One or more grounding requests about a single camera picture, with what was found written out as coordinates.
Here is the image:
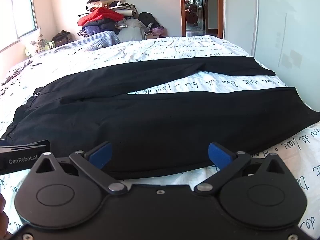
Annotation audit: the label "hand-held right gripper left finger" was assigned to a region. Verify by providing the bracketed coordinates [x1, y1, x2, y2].
[30, 141, 128, 196]

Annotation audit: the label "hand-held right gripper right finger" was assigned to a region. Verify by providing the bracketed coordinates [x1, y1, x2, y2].
[194, 142, 292, 197]

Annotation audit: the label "black pants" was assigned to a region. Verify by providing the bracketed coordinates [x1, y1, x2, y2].
[0, 56, 320, 180]

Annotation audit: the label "person's left hand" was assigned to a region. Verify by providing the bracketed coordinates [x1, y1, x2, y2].
[0, 194, 9, 233]

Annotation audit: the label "zebra print blanket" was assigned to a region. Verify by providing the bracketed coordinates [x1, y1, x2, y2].
[0, 59, 34, 87]

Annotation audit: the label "blue knitted blanket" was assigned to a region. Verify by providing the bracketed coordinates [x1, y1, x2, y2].
[37, 31, 122, 58]

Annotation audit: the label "floral pillow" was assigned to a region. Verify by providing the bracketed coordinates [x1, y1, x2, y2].
[23, 28, 49, 55]

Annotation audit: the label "white script-printed bed quilt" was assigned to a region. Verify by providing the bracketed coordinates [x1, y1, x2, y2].
[0, 35, 320, 235]

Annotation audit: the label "green plastic chair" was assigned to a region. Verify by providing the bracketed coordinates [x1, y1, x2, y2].
[25, 40, 55, 56]

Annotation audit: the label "brown bag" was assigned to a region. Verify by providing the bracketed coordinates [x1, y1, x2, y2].
[52, 30, 73, 47]

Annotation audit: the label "grey bag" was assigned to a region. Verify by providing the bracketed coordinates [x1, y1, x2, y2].
[117, 19, 148, 43]

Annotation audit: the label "navy jacket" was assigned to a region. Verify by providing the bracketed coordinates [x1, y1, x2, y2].
[82, 19, 120, 37]

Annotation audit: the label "pink bag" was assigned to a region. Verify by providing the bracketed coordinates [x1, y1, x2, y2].
[150, 26, 165, 37]

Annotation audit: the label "red jacket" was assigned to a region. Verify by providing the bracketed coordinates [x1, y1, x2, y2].
[77, 7, 125, 27]

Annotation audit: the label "white wardrobe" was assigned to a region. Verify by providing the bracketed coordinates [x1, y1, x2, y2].
[222, 0, 320, 115]

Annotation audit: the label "window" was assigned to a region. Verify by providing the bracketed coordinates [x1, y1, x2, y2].
[0, 0, 38, 53]

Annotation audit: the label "black backpack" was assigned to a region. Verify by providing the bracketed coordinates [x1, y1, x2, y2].
[138, 12, 160, 32]

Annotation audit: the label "white bag with black trim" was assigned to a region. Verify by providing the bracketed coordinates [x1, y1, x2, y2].
[109, 2, 137, 18]

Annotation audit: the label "cream folded cloth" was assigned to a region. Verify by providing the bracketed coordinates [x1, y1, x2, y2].
[87, 0, 125, 12]

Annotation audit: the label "dark wooden door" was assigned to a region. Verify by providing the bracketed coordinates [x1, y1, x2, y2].
[196, 0, 208, 30]

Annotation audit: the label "brown wooden door frame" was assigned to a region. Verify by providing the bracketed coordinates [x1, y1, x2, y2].
[179, 0, 224, 39]

